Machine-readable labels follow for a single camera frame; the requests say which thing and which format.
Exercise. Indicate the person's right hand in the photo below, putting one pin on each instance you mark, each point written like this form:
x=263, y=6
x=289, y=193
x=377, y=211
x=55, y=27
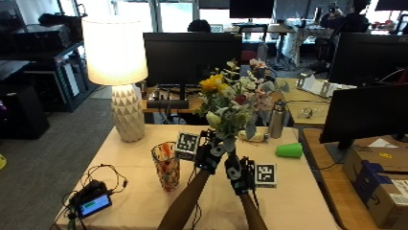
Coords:
x=235, y=175

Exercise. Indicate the person's left hand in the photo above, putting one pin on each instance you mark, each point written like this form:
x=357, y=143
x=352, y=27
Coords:
x=208, y=157

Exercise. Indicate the artificial flower bouquet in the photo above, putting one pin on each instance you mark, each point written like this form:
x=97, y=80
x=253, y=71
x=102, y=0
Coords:
x=233, y=102

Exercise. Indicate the white marker cube left glove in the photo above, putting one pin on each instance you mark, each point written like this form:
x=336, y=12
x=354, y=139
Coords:
x=187, y=144

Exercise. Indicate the white marker cube glove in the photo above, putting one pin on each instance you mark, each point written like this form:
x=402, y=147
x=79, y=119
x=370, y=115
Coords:
x=265, y=174
x=187, y=144

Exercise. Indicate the white marker cube right glove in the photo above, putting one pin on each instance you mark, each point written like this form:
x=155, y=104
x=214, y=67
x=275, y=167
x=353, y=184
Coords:
x=265, y=174

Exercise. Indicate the white rounded object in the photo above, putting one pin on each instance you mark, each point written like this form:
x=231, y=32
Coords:
x=255, y=137

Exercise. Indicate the patterned orange glass vase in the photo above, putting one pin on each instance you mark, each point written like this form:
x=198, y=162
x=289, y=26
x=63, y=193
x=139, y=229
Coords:
x=166, y=166

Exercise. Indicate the green plastic cup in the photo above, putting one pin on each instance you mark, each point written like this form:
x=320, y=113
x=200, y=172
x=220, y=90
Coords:
x=289, y=150

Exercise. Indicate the black dock bar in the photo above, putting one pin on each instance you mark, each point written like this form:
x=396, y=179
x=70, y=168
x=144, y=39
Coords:
x=167, y=104

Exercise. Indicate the steel water bottle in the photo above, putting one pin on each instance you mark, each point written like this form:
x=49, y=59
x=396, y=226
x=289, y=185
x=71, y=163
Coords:
x=277, y=119

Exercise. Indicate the beige tablecloth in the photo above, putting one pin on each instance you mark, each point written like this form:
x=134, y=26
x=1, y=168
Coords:
x=135, y=185

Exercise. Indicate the clear plastic object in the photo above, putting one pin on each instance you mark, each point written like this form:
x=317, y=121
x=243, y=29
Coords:
x=307, y=112

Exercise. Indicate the wooden desk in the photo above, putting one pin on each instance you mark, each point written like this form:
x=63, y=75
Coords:
x=305, y=105

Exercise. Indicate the black computer monitor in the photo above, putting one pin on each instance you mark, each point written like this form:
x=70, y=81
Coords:
x=366, y=59
x=365, y=113
x=251, y=8
x=186, y=59

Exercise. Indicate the white desk holder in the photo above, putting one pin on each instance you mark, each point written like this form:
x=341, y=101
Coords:
x=318, y=84

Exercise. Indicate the white table lamp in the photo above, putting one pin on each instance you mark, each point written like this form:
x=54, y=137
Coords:
x=115, y=64

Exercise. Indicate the small device with blue screen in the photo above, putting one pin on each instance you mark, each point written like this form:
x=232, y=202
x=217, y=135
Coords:
x=94, y=204

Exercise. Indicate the black office chair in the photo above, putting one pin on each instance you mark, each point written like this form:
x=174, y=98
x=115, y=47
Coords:
x=252, y=33

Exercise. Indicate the cardboard box with blue tape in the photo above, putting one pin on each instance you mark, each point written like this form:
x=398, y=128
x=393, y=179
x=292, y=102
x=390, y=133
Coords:
x=377, y=185

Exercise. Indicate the black shelf unit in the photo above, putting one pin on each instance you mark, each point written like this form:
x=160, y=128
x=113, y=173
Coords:
x=50, y=70

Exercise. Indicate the black floor box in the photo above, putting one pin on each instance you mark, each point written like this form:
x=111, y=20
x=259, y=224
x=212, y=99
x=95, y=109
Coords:
x=21, y=111

